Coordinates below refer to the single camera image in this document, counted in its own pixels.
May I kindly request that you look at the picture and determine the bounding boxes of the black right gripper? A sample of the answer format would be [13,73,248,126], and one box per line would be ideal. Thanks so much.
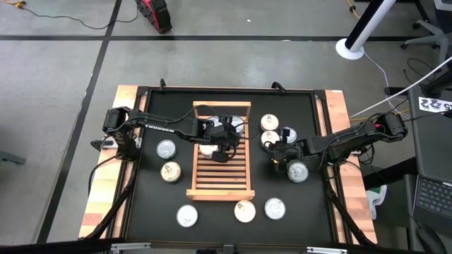
[271,128,311,173]

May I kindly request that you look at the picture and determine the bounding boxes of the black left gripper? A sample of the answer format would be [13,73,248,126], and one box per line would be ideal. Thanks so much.
[204,114,244,164]

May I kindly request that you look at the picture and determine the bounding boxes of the blue red can gold lid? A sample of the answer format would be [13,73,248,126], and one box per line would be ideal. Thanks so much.
[160,161,182,183]
[260,113,280,132]
[198,143,220,160]
[260,130,280,148]

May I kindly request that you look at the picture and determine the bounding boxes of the teal can silver lid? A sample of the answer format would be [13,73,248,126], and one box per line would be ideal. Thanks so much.
[286,159,309,183]
[229,115,246,135]

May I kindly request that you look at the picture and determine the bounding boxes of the wooden slatted shelf rack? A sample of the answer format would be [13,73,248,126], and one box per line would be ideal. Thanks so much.
[186,100,256,202]

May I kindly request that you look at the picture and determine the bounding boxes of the Bumble Bee can silver lid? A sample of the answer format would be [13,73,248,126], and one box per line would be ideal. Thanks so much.
[156,139,177,159]

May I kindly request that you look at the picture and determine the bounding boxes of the blue red can cream lid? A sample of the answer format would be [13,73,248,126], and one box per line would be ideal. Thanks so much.
[234,199,256,224]

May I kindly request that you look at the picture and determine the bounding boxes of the white lid can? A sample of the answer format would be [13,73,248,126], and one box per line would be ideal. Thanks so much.
[176,204,199,228]

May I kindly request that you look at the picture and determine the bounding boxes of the wooden table side plank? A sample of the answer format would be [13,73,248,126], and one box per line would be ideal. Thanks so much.
[78,84,151,239]
[315,89,379,245]

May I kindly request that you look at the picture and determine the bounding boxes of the white green bag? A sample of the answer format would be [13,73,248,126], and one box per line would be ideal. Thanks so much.
[365,184,388,220]

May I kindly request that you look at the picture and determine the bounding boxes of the white tower fan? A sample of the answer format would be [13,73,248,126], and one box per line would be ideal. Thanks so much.
[335,0,397,61]

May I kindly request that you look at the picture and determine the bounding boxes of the red black tool case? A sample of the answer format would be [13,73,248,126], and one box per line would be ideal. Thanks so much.
[135,0,173,35]

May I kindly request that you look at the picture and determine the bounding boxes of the dark grey desk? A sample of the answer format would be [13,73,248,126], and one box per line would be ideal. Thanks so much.
[408,83,452,177]

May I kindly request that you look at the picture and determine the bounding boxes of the white paper marker tag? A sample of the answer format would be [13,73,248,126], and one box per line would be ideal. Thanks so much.
[418,96,452,114]

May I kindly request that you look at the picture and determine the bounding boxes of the black laptop keyboard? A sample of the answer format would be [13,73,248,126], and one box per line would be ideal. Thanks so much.
[412,174,452,238]

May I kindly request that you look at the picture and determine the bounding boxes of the grey office chair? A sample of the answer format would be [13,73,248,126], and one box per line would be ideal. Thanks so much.
[400,0,452,66]

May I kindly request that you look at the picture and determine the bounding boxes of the black clamp handle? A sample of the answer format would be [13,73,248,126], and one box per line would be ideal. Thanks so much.
[90,139,114,152]

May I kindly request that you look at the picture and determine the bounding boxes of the thick white cable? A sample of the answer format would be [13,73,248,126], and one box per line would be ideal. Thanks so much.
[349,56,452,119]

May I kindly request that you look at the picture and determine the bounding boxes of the thin white cable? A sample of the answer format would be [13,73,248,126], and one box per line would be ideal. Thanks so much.
[362,51,398,110]

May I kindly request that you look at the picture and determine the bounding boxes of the black floor cable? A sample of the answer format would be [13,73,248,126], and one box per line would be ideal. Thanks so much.
[19,5,139,30]

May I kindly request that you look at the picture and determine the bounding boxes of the black frame bar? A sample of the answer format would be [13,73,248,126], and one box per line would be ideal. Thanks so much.
[0,238,452,254]

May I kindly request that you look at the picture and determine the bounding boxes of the grey floor bracket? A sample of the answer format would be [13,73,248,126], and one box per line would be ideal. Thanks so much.
[0,150,28,166]

